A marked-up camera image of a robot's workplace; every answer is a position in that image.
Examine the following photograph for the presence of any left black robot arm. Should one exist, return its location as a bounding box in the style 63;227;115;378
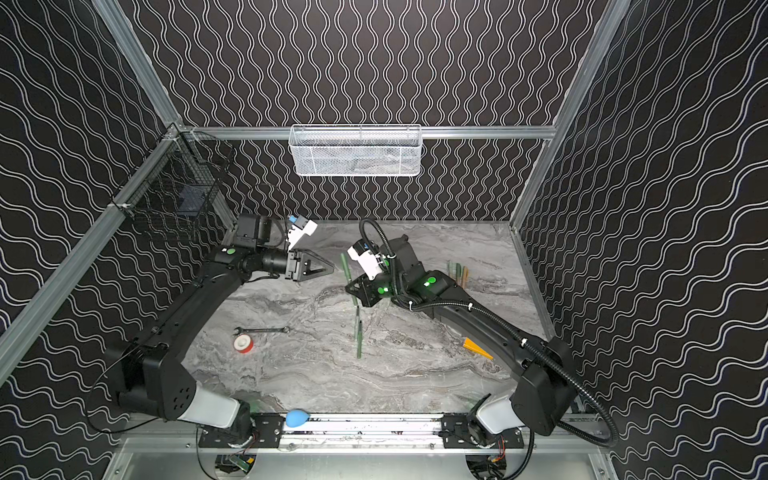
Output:
104;215;334;437

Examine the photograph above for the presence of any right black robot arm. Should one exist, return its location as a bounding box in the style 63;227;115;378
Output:
345;218;619;448

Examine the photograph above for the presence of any metal wrench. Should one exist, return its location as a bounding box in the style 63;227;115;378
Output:
233;326;291;337

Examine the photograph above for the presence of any red white tape roll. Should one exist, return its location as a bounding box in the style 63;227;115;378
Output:
233;334;254;354

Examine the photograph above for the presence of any orange yellow box cutter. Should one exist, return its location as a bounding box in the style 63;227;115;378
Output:
462;338;494;360

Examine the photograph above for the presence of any blue egg-shaped object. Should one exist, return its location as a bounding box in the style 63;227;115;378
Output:
285;409;311;429

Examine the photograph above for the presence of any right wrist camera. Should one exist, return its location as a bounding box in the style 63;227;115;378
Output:
347;239;389;281

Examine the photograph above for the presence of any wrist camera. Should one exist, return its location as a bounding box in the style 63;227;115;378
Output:
287;215;318;250
347;239;389;281

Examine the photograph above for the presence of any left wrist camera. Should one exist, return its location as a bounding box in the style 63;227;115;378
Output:
287;215;318;250

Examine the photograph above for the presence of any white wire mesh basket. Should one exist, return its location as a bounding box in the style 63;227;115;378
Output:
288;124;424;177

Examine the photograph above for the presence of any aluminium front rail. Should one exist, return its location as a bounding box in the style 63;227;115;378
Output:
119;411;601;455

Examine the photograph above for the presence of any black wire mesh basket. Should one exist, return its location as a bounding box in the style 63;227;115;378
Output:
117;130;236;243

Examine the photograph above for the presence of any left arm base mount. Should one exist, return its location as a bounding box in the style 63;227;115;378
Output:
198;413;285;450

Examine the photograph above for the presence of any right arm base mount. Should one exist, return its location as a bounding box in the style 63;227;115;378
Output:
438;413;524;449

